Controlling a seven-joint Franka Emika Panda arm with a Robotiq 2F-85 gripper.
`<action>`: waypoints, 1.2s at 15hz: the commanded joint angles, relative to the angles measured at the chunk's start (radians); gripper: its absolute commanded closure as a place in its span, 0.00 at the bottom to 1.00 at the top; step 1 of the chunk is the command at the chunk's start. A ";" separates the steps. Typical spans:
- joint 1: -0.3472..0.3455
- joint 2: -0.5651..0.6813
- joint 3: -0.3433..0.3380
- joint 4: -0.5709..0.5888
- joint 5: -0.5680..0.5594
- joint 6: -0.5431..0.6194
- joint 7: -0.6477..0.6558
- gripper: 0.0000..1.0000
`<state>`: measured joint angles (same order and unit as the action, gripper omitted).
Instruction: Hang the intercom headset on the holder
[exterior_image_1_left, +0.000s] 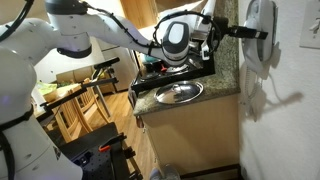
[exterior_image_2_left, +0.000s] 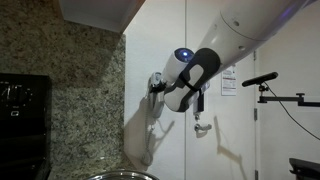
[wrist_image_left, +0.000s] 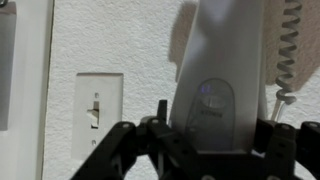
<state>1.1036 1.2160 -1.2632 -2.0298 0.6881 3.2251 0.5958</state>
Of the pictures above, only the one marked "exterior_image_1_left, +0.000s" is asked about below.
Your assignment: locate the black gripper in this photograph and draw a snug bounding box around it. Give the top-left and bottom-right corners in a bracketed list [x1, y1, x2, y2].
[212, 16, 270, 41]

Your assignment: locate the white intercom handset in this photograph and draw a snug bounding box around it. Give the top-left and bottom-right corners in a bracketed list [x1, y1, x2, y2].
[240, 0, 268, 77]

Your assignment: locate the white handset cord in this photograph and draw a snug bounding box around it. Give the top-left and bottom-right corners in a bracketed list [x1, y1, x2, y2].
[239, 63, 268, 123]

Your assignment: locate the shiny steel pot lid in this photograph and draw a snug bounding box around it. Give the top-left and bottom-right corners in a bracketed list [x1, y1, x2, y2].
[153, 80, 204, 105]

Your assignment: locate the teal and white kettle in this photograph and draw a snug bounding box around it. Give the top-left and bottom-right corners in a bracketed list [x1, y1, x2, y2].
[143, 54, 163, 65]

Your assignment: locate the wooden upper cabinet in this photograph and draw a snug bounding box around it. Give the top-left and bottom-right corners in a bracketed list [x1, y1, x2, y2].
[119, 0, 214, 32]

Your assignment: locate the black kitchen stove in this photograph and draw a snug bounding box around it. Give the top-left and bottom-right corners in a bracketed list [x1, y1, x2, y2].
[130, 26, 217, 96]

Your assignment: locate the beige counter cabinet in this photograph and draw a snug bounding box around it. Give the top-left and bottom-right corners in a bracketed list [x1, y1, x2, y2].
[139, 93, 241, 177]

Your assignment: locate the wooden table with clutter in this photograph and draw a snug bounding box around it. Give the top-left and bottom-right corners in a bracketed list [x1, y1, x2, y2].
[39, 57, 121, 118]

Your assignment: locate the wooden slatted chair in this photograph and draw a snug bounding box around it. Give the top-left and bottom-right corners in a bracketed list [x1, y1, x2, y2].
[53, 96, 95, 143]
[74, 78, 113, 124]

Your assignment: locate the brown low cabinet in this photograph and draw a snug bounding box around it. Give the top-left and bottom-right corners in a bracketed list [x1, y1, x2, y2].
[55, 65, 116, 96]

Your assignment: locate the wooden dining table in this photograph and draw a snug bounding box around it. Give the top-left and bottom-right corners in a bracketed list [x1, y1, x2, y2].
[34, 83, 84, 121]

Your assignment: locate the black perforated robot cart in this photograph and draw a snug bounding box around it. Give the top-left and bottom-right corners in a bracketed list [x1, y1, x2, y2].
[59, 122, 144, 180]

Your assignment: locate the yellow green bag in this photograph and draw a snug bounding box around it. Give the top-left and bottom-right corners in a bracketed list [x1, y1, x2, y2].
[37, 82, 59, 97]

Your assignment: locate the white light switch plate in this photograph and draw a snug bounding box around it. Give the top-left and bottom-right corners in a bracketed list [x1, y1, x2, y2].
[299, 0, 320, 50]

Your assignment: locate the orange clamp handle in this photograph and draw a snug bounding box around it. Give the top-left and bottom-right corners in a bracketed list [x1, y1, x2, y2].
[98, 144, 112, 153]

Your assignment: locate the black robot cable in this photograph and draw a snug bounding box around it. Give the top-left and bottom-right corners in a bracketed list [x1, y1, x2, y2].
[0, 0, 223, 180]

